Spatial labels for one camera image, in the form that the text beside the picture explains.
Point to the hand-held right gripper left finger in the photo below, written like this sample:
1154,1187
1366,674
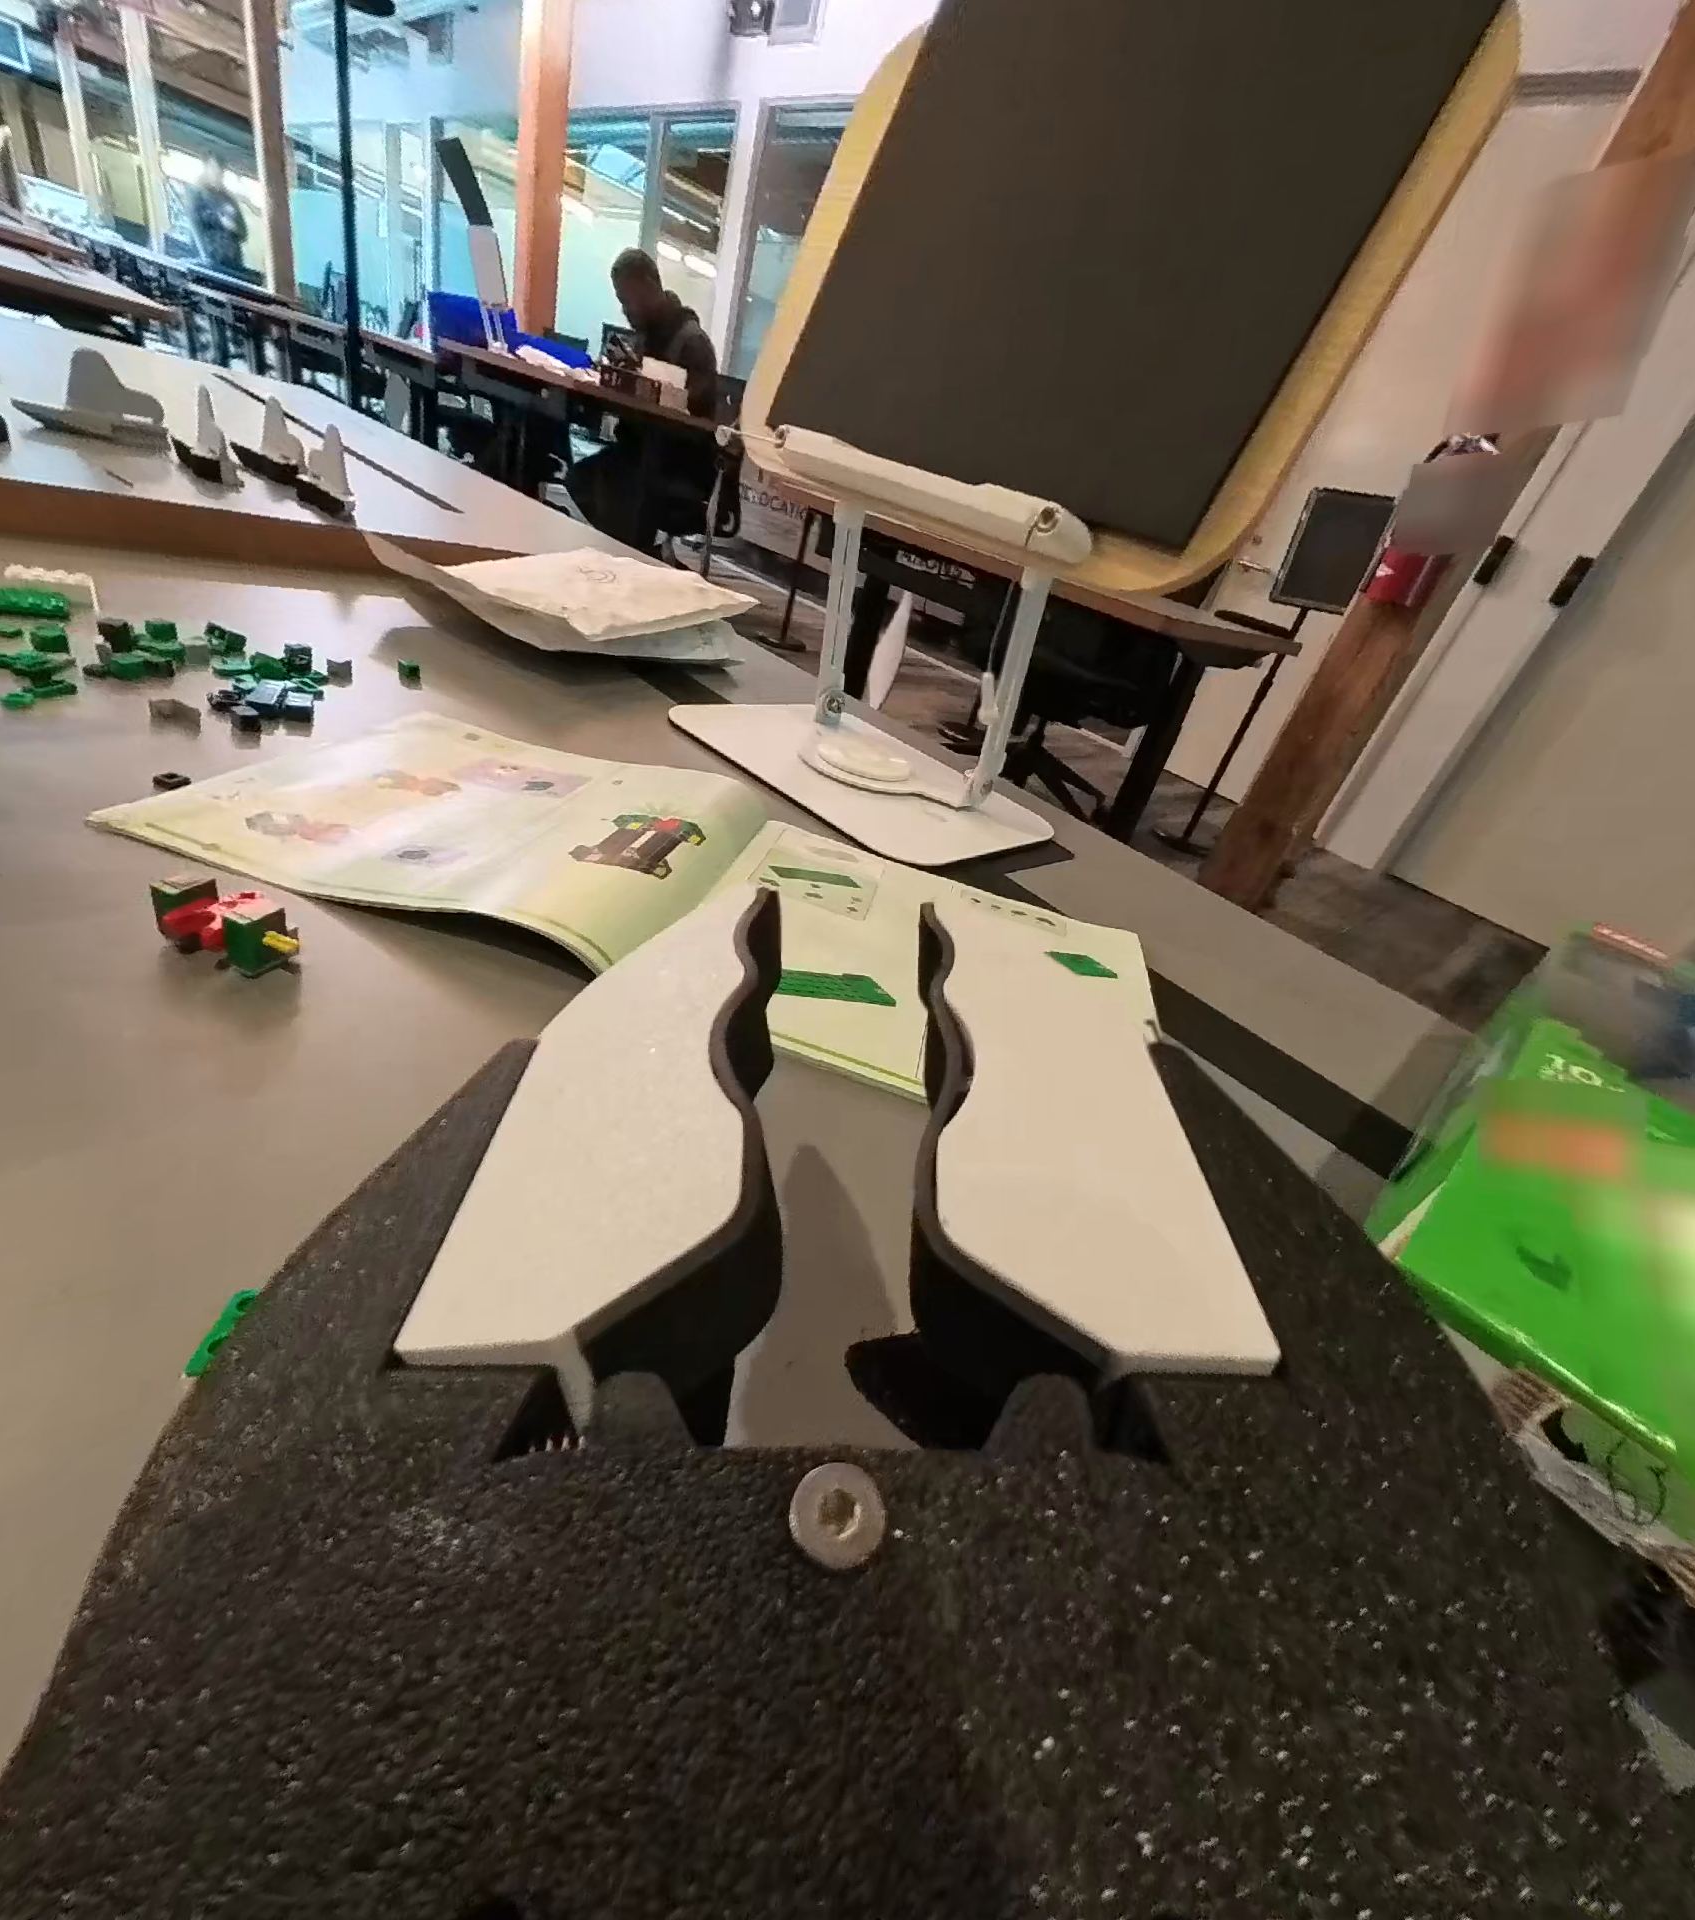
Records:
607,1172

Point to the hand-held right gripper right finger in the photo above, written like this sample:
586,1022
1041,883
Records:
1071,1172

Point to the small red green brick assembly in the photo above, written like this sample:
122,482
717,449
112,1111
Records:
223,917

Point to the grey desk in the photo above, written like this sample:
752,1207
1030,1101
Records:
112,1125

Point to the green instruction booklet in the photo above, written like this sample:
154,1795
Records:
486,841

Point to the green brick piece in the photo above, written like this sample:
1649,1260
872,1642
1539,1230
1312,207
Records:
216,1332

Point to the green toy box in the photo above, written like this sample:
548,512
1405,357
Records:
1492,1276

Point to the black office chair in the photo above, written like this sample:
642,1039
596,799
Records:
1088,676

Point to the white paper bag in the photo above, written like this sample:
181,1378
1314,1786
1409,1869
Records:
591,597

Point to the wooden pillar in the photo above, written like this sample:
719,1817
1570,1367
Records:
1371,659

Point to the grey brick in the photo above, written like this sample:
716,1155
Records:
174,714

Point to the red fire alarm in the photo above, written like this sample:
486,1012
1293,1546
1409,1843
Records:
1399,578

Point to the pile of green black bricks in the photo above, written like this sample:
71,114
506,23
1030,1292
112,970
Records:
157,659

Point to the white brick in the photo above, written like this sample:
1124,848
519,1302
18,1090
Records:
50,575

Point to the wood-edged raised platform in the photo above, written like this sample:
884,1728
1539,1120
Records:
67,517

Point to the blue storage bins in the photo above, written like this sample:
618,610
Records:
464,322

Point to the tablet on white stand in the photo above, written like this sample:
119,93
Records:
1088,254

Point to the large grey wedge-shaped plate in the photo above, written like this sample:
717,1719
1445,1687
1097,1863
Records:
104,399

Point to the black pole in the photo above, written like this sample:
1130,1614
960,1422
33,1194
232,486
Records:
349,197

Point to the small wall screen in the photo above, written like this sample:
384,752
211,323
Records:
1335,547

